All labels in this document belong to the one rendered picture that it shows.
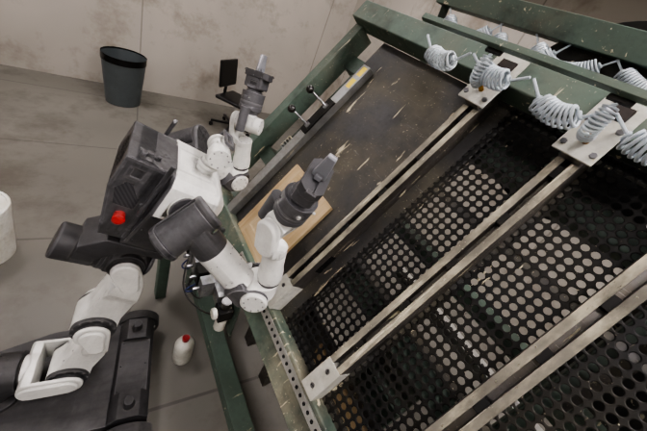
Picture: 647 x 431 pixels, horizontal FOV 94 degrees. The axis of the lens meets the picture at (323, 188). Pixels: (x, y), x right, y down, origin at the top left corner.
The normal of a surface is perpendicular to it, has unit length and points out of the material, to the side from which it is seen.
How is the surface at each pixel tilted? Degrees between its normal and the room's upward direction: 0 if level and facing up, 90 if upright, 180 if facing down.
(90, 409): 0
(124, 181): 90
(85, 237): 22
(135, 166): 90
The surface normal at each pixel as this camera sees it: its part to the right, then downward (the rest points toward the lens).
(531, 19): -0.79, 0.03
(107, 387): 0.36, -0.79
